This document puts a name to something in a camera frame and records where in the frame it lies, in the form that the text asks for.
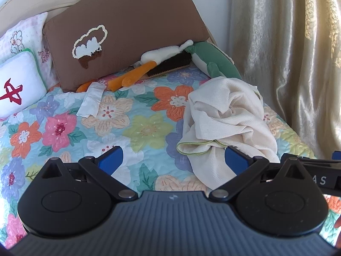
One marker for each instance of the white tissue cloth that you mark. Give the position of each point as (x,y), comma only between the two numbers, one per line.
(92,98)

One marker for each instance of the green plush toy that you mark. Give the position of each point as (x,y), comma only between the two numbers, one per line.
(213,58)

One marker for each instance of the beige headboard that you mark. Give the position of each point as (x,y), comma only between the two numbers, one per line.
(40,0)

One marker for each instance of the floral quilt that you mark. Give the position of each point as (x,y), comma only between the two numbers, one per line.
(149,128)

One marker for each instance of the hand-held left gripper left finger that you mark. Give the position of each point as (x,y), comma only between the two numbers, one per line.
(112,157)

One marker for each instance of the beige patterned curtain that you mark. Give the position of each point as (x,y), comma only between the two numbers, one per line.
(293,58)

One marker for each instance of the pink patterned pillow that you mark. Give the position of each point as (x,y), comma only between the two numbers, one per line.
(24,34)

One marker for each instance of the brown pillow with cloud embroidery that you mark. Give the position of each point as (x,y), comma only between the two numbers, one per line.
(133,26)

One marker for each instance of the orange plush piece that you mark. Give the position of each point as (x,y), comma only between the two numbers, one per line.
(84,86)

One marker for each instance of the cream waffle-knit garment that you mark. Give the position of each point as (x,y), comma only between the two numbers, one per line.
(226,117)

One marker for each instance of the white and orange goose plush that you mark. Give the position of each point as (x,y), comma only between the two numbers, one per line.
(159,54)

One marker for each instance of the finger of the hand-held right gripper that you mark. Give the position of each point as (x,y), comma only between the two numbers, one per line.
(319,161)

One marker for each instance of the white pillow with red character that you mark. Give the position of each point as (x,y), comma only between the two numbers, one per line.
(18,82)

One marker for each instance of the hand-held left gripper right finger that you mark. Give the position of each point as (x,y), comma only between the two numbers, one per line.
(234,162)

